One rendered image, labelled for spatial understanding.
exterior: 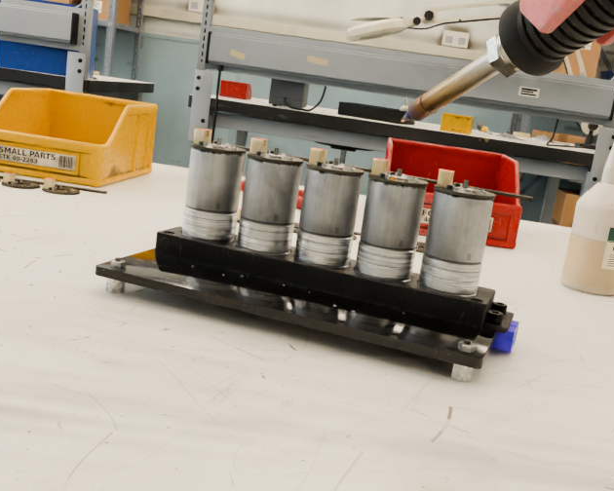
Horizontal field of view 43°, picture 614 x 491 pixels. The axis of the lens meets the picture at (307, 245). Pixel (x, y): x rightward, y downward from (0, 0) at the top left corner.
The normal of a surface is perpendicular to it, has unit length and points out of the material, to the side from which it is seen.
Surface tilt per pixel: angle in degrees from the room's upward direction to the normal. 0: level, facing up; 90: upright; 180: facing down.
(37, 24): 90
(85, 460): 0
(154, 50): 90
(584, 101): 90
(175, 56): 90
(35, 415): 0
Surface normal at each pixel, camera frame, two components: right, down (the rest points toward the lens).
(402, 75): -0.13, 0.18
